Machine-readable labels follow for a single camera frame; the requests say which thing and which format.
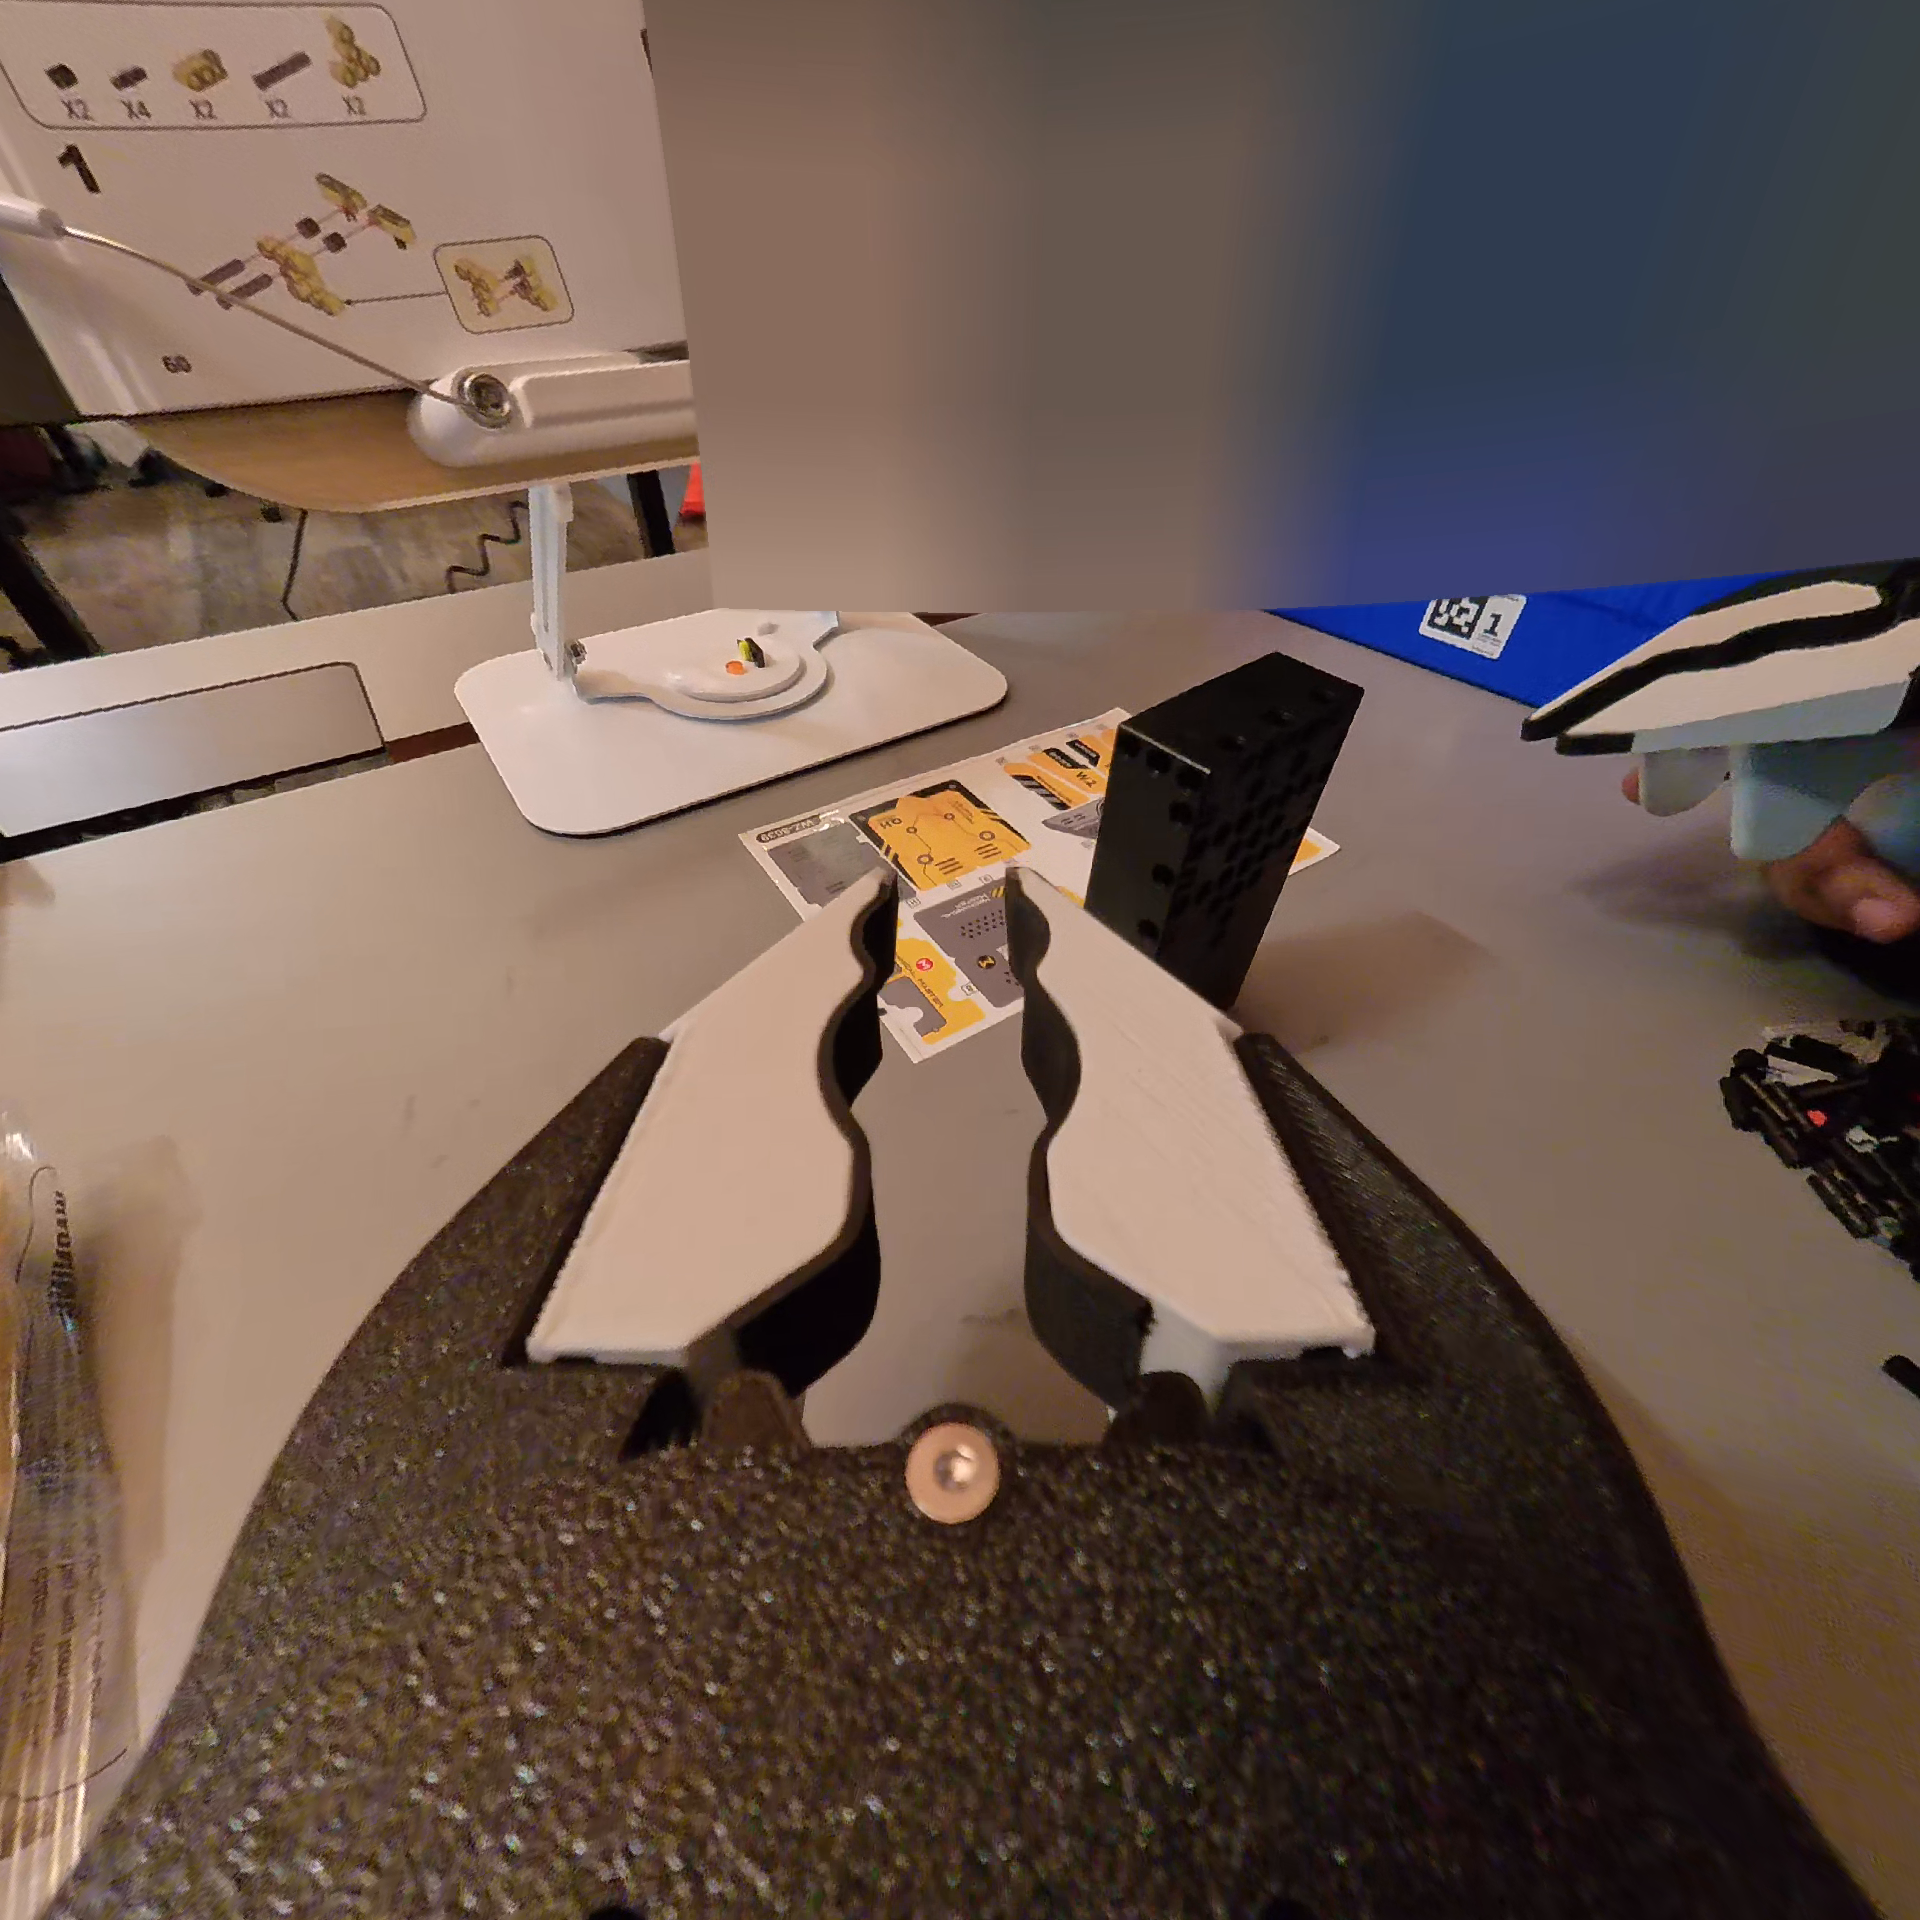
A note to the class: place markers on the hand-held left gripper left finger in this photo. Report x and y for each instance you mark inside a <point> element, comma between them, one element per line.
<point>705,1172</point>

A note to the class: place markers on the pile of black red pins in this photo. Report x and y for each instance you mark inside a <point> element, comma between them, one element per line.
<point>1829,1142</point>

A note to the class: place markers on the instruction booklet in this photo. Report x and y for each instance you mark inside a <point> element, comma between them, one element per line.
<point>374,182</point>

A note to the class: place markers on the black perforated block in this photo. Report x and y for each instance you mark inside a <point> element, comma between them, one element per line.
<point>1200,841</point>

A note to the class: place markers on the blue plastic storage bin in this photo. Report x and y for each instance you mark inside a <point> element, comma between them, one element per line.
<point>1560,638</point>

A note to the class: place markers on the white book stand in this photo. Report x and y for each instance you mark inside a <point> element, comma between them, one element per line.
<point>720,751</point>

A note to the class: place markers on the person's right hand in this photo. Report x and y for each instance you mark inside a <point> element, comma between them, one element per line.
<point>1868,885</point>

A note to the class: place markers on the clear bag of yellow beams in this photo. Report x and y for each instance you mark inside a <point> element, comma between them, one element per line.
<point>44,1501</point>

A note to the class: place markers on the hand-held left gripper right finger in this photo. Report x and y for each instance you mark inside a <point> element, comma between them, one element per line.
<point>1200,1186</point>

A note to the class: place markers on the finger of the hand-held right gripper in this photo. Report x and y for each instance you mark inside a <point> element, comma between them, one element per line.
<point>1786,618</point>
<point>1739,698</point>

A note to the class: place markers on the yellow grey sticker sheet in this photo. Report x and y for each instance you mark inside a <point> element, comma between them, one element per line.
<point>960,841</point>

